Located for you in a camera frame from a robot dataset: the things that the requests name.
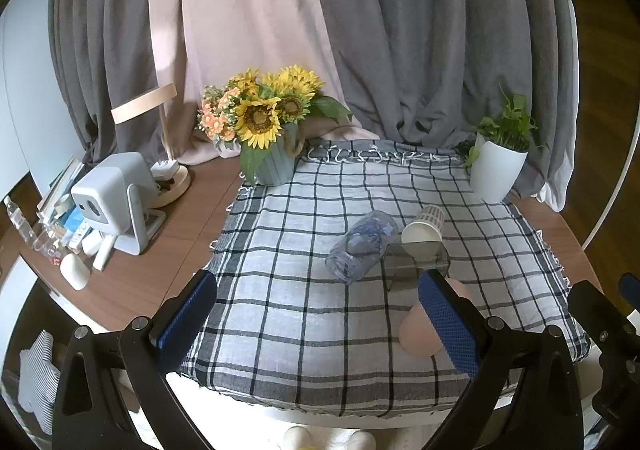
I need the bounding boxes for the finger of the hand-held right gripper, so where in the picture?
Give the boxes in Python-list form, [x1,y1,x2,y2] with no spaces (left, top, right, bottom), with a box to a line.
[618,273,640,302]
[567,280,640,431]

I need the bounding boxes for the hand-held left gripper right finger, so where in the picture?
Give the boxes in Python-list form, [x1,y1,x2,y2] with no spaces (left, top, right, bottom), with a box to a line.
[418,271,584,450]

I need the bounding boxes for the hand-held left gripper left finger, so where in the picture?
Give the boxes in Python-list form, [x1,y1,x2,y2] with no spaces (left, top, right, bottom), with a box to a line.
[51,269,218,450]

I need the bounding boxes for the pink plastic cup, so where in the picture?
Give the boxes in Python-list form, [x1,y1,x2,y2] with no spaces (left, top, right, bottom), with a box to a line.
[399,277,473,359]

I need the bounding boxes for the striped white paper cup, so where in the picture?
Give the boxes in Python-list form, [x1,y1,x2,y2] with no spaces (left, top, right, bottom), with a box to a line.
[401,204,447,260]

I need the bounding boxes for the smoky clear acrylic stand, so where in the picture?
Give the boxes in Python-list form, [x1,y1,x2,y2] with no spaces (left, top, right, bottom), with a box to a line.
[381,240,452,292]

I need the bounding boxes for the white curved pole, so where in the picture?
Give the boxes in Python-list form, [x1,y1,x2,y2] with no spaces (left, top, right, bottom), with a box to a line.
[580,114,640,252]

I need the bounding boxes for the white oval case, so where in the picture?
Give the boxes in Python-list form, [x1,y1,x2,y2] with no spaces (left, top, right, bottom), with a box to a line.
[60,254,91,291]

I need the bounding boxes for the black white checked cloth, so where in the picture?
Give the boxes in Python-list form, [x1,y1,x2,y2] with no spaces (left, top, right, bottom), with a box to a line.
[179,140,591,421]

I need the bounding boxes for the white slipper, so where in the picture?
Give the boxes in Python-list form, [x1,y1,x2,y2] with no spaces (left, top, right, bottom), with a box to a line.
[283,425,314,450]
[345,430,376,450]

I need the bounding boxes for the white charger plug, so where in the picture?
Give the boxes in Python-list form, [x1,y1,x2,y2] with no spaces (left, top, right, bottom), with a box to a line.
[150,159,180,182]

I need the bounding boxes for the white projector on stand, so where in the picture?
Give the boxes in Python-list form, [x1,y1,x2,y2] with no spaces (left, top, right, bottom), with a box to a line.
[71,151,167,256]

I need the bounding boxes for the white plant pot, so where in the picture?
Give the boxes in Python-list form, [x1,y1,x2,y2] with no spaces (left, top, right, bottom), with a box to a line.
[469,133,530,205]

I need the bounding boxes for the striped star cushion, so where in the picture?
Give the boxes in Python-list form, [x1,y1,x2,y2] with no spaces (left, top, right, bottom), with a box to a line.
[19,330,62,424]

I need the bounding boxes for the blue-grey ribbed vase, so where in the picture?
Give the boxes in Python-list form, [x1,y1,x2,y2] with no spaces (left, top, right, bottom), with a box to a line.
[247,123,302,187]

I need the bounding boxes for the stack of books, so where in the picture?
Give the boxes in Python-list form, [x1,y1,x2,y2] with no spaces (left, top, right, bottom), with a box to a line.
[37,157,87,227]

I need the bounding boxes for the clear small bottle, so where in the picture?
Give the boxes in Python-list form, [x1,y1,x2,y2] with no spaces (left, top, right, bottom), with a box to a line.
[4,196,39,249]

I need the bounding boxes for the green leafy plant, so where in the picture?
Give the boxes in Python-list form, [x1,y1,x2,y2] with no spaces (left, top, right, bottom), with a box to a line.
[462,85,551,169]

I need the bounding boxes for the sunflower bouquet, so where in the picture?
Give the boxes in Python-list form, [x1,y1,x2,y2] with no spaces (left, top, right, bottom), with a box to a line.
[196,64,354,182]

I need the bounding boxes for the wooden desk lamp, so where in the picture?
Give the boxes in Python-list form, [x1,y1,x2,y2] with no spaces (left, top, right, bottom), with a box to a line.
[111,83,192,209]

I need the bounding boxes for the grey curtain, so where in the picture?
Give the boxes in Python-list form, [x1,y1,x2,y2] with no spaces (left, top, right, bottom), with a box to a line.
[47,0,582,212]

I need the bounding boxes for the pink curtain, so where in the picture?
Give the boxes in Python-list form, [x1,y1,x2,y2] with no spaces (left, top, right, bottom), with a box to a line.
[149,0,382,167]

